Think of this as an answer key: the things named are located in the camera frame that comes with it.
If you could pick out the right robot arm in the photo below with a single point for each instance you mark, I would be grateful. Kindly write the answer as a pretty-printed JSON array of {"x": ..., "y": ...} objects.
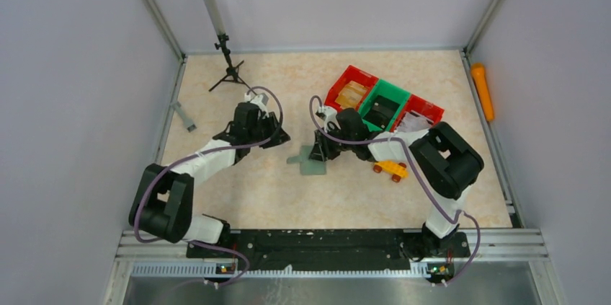
[{"x": 444, "y": 164}]

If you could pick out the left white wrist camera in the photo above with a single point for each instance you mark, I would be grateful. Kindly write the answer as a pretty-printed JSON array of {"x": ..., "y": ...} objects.
[{"x": 260, "y": 100}]

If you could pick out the far red bin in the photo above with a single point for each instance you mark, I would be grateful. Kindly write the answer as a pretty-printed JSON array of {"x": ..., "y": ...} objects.
[{"x": 351, "y": 73}]

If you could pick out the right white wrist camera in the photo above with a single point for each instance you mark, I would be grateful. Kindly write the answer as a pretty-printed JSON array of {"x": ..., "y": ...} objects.
[{"x": 328, "y": 115}]

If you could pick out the green card holder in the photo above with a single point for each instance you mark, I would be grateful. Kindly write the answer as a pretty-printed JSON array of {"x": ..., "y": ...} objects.
[{"x": 307, "y": 166}]

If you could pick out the yellow toy car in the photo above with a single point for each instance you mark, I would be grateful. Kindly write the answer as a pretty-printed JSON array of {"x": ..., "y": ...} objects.
[{"x": 397, "y": 170}]

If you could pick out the near red bin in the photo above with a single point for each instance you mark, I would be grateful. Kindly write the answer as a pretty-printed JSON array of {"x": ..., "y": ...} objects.
[{"x": 420, "y": 106}]

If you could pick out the red bin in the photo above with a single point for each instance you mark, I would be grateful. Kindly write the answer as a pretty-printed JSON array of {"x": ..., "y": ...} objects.
[
  {"x": 420, "y": 106},
  {"x": 351, "y": 73}
]

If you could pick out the black item in green bin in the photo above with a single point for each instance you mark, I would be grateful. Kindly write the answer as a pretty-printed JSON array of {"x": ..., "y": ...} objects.
[{"x": 382, "y": 111}]

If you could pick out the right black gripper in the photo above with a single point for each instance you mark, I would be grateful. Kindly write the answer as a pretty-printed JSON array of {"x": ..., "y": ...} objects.
[{"x": 328, "y": 145}]

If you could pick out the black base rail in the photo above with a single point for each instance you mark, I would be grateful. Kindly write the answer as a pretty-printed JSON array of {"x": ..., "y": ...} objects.
[{"x": 333, "y": 249}]

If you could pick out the orange flashlight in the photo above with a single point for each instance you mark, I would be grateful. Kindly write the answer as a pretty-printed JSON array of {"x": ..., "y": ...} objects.
[{"x": 478, "y": 74}]

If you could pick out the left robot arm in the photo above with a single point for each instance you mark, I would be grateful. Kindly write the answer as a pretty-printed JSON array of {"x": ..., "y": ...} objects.
[{"x": 164, "y": 201}]

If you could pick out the clear plastic bags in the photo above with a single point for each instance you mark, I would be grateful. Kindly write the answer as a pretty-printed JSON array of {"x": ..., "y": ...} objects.
[{"x": 412, "y": 122}]

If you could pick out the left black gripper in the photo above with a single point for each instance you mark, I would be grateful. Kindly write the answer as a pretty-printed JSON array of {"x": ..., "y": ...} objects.
[{"x": 269, "y": 130}]

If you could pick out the green bin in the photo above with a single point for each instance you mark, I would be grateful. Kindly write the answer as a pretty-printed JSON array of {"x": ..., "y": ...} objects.
[{"x": 388, "y": 90}]

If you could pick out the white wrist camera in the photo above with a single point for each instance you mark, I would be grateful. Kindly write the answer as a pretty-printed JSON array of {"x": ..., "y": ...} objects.
[
  {"x": 328, "y": 115},
  {"x": 260, "y": 100}
]

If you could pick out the small grey tool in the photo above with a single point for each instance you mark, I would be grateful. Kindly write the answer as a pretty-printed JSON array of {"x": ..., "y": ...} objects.
[{"x": 187, "y": 121}]

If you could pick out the black tripod with grey tube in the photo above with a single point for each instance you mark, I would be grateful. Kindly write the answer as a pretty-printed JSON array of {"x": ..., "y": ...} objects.
[{"x": 232, "y": 70}]

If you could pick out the wooden blocks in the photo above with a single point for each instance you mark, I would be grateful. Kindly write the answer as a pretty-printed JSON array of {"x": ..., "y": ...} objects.
[{"x": 351, "y": 95}]

